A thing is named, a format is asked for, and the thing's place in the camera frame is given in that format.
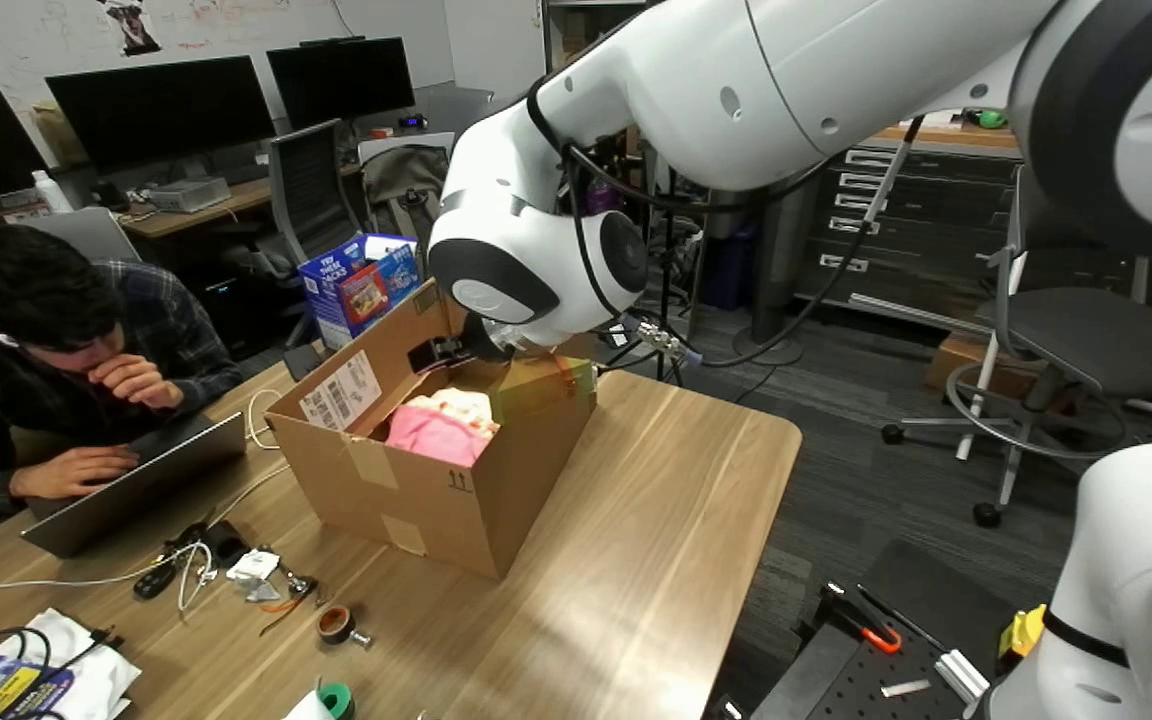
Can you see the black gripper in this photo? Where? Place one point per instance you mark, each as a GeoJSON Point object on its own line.
{"type": "Point", "coordinates": [443, 354]}

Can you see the peach cloth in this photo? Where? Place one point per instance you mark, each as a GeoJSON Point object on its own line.
{"type": "Point", "coordinates": [461, 403]}

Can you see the pink cloth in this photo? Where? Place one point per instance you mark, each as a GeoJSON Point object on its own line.
{"type": "Point", "coordinates": [439, 436]}

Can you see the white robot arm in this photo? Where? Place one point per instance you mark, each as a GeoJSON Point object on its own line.
{"type": "Point", "coordinates": [762, 83]}

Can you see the blue cardboard box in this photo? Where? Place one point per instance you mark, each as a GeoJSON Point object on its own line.
{"type": "Point", "coordinates": [358, 287]}

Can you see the small brown cardboard box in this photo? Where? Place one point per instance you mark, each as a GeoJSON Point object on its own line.
{"type": "Point", "coordinates": [965, 357]}

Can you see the grey backpack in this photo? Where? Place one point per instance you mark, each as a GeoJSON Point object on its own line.
{"type": "Point", "coordinates": [388, 183]}

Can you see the grey office chair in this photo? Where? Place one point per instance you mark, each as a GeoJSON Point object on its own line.
{"type": "Point", "coordinates": [310, 192]}

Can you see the brown tape roll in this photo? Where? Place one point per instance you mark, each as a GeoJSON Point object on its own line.
{"type": "Point", "coordinates": [334, 623]}

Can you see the grey laptop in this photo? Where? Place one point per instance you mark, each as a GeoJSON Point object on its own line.
{"type": "Point", "coordinates": [138, 484]}

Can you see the green tape roll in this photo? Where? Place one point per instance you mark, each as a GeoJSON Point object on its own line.
{"type": "Point", "coordinates": [338, 700]}

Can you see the seated person dark hair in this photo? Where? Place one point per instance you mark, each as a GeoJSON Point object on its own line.
{"type": "Point", "coordinates": [16, 334]}

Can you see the small horned figurine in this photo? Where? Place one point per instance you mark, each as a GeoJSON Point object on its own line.
{"type": "Point", "coordinates": [133, 25]}

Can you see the grey drawer cabinet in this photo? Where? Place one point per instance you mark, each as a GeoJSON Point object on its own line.
{"type": "Point", "coordinates": [896, 226]}

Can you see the wooden workbench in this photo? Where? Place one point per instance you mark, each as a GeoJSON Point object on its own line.
{"type": "Point", "coordinates": [957, 139]}

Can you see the small green object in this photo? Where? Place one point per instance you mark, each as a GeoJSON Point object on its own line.
{"type": "Point", "coordinates": [989, 116]}

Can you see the yellow plastic part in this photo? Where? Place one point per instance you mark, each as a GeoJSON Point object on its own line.
{"type": "Point", "coordinates": [1020, 631]}

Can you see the white-base office chair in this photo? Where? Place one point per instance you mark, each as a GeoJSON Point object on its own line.
{"type": "Point", "coordinates": [1097, 343]}

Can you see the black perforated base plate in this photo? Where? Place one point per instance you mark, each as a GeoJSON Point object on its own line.
{"type": "Point", "coordinates": [840, 681]}

